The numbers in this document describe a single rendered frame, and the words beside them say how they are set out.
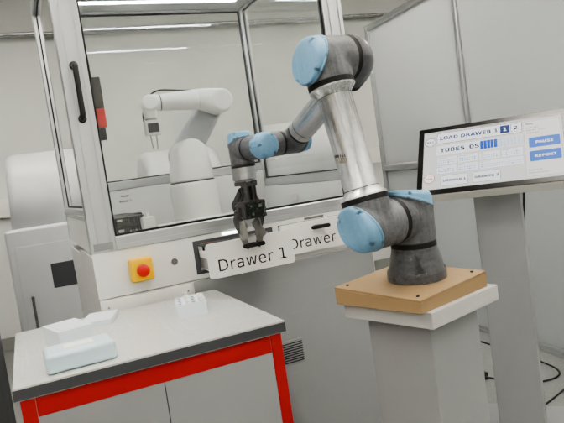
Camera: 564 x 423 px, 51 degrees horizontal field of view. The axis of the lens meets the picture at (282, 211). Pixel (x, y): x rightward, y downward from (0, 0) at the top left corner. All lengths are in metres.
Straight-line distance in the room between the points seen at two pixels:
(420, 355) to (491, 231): 0.88
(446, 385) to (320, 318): 0.79
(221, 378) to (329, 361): 0.86
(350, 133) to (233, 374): 0.64
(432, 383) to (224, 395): 0.50
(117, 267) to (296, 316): 0.66
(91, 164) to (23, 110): 3.31
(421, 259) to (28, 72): 4.23
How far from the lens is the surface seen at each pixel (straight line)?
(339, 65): 1.44
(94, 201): 1.94
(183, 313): 1.67
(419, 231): 1.49
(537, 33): 3.15
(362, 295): 1.49
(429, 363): 1.50
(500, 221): 2.27
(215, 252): 1.86
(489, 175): 2.18
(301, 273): 2.15
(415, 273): 1.51
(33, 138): 5.20
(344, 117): 1.42
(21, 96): 5.24
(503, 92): 3.32
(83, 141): 1.95
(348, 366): 2.31
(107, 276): 1.96
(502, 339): 2.37
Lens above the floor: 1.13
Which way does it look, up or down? 4 degrees down
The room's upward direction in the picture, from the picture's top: 8 degrees counter-clockwise
